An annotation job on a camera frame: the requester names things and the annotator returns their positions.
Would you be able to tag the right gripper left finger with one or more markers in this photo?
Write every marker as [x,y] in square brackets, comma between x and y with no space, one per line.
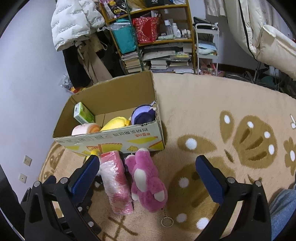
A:
[58,209]

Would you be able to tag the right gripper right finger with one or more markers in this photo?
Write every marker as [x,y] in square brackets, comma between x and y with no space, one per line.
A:
[253,221]

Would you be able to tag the pink tissue pack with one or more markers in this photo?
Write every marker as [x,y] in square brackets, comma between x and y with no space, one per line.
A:
[116,186]

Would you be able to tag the pink plush bear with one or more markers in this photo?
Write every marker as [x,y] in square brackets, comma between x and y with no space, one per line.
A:
[147,187]

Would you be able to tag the green tissue box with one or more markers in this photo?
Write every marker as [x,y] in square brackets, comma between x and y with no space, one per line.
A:
[82,114]

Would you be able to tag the yellow plush toy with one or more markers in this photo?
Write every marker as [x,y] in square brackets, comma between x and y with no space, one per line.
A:
[117,122]

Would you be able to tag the white-haired blindfolded plush doll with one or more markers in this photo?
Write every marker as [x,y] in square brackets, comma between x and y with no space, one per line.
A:
[143,114]

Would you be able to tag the blue jeans leg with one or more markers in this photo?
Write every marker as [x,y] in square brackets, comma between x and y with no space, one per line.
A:
[281,210]

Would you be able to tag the beige paw-print rug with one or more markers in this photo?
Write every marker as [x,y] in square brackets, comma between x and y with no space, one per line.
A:
[245,130]

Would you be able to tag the brown cardboard box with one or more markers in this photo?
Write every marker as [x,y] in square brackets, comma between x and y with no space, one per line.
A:
[118,97]

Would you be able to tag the beige hanging garment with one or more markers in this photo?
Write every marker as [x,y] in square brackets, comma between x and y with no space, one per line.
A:
[94,67]

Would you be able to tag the stack of books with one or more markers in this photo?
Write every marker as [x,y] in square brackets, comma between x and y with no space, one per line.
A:
[173,57]

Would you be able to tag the white puffer jacket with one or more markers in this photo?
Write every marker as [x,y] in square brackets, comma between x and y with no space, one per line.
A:
[74,21]

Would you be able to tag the teal storage bag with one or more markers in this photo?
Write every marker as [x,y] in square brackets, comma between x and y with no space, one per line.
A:
[122,31]

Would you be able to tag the white rolling cart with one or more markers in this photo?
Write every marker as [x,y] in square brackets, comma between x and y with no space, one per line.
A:
[207,48]

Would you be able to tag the cream hanging coat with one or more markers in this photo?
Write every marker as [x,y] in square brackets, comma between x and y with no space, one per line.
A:
[263,42]

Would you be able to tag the wooden bookshelf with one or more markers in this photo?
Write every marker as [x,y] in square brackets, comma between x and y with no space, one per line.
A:
[175,23]

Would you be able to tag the red patterned bag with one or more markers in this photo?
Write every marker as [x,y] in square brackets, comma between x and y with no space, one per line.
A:
[146,29]

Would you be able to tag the lower wall socket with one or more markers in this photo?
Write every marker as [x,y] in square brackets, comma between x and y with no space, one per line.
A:
[22,178]

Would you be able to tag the wall socket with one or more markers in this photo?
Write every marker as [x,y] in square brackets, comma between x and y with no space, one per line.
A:
[27,160]
[22,178]

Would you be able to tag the upper wall socket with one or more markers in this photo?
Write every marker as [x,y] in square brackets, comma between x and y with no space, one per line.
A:
[27,160]

